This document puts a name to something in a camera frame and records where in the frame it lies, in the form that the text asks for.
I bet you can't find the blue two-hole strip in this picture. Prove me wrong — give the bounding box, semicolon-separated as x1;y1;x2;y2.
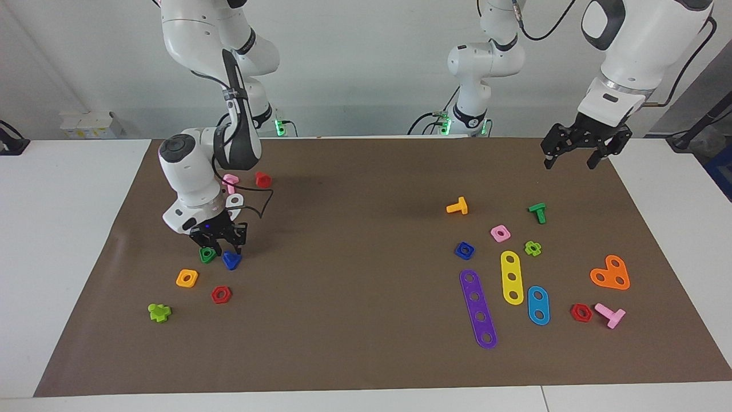
527;286;551;326

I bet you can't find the yellow three-hole strip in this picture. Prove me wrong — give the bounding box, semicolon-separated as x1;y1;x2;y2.
500;250;524;306

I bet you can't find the black stand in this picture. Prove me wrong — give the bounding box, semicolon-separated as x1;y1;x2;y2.
666;90;732;153

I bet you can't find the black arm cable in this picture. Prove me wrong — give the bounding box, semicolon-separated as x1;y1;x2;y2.
210;153;275;220
511;0;577;42

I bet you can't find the black left base cable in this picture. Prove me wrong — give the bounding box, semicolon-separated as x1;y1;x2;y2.
407;110;453;136

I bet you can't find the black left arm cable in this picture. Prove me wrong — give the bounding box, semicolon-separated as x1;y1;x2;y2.
511;0;577;42

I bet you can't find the purple four-hole strip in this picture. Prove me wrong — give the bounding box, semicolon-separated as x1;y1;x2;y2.
459;269;498;350

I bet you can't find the brown table mat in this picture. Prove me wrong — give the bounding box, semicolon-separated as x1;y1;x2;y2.
33;136;732;398

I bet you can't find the blue box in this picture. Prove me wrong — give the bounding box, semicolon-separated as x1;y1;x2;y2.
705;146;732;202

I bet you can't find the orange heart-shaped plate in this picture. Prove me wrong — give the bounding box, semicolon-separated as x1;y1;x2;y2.
590;255;631;291

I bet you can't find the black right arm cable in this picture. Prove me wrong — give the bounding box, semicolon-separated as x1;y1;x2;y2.
210;153;275;220

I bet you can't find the black clamp mount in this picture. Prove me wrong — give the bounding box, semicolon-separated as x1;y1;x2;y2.
0;120;30;156

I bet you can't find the white box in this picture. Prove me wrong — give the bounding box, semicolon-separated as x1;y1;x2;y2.
59;111;124;140

